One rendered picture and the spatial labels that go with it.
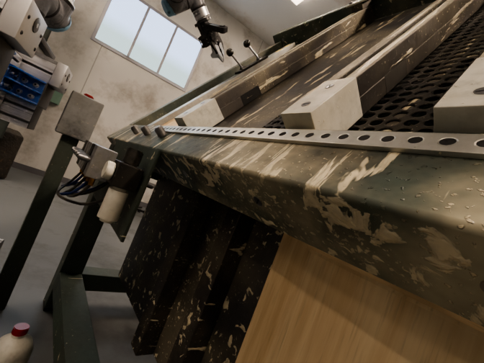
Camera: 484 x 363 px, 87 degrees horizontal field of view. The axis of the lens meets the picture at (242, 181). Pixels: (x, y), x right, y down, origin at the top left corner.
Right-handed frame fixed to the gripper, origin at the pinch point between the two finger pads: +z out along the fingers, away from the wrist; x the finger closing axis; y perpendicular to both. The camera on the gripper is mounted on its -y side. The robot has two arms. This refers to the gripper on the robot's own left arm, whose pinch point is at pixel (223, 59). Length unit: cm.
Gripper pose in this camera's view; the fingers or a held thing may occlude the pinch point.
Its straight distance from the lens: 148.5
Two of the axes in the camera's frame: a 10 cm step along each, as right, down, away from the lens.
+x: -4.5, 6.0, -6.6
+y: -8.1, 0.4, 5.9
